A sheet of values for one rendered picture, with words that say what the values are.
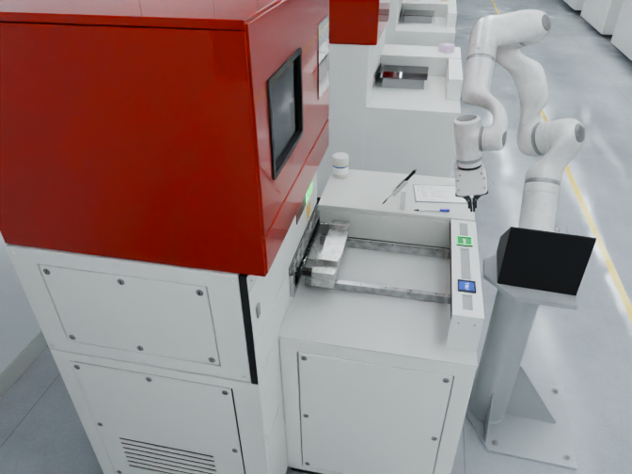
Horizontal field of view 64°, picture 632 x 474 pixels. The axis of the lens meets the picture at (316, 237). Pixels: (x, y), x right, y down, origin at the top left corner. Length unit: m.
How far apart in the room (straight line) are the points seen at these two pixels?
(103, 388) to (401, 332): 0.99
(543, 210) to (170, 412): 1.44
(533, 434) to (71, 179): 2.12
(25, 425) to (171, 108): 2.00
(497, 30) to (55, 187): 1.38
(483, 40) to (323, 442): 1.52
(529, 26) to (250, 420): 1.54
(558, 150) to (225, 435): 1.49
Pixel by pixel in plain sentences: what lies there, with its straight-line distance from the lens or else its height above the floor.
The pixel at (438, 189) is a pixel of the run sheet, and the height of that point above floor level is 0.97.
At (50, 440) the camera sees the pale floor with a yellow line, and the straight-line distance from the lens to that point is 2.70.
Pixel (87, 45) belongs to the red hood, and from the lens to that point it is 1.16.
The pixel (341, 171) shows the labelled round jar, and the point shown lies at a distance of 2.24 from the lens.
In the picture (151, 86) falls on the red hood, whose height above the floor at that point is 1.68.
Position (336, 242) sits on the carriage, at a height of 0.88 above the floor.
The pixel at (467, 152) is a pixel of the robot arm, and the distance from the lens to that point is 1.68.
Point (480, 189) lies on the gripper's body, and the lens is 1.76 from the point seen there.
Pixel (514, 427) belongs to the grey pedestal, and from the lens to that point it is 2.58.
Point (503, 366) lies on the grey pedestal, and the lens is 2.28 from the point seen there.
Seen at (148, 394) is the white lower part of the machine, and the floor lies 0.68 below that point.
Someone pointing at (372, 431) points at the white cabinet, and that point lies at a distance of 1.94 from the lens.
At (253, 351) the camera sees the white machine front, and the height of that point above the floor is 0.96.
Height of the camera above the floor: 2.00
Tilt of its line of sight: 34 degrees down
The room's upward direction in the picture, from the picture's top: 1 degrees counter-clockwise
